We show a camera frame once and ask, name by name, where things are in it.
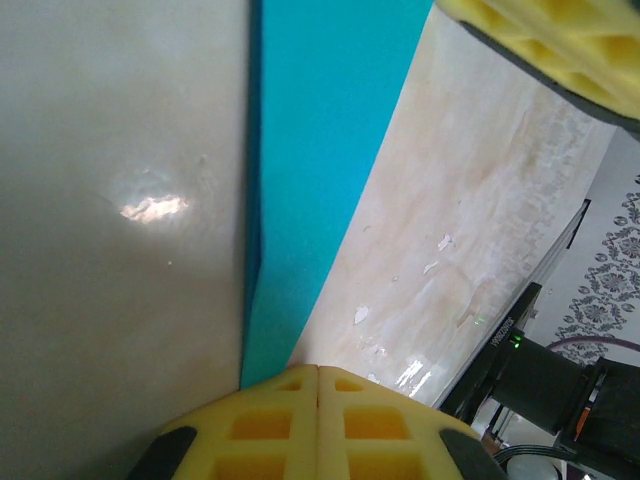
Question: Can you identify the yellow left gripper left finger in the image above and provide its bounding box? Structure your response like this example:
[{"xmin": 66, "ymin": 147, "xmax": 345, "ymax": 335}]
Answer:
[{"xmin": 129, "ymin": 364, "xmax": 320, "ymax": 480}]

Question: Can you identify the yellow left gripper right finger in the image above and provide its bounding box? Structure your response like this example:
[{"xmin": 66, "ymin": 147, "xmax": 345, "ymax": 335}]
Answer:
[{"xmin": 318, "ymin": 365, "xmax": 506, "ymax": 480}]

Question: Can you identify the blue paper sheet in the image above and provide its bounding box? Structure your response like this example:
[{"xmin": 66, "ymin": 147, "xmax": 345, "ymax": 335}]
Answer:
[{"xmin": 239, "ymin": 0, "xmax": 435, "ymax": 391}]

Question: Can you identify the thin black cable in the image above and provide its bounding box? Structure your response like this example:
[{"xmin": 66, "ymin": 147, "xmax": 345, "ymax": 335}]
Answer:
[{"xmin": 492, "ymin": 440, "xmax": 579, "ymax": 469}]

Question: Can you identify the aluminium side rail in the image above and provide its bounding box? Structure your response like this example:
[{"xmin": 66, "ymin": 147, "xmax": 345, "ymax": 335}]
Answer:
[{"xmin": 509, "ymin": 197, "xmax": 594, "ymax": 321}]

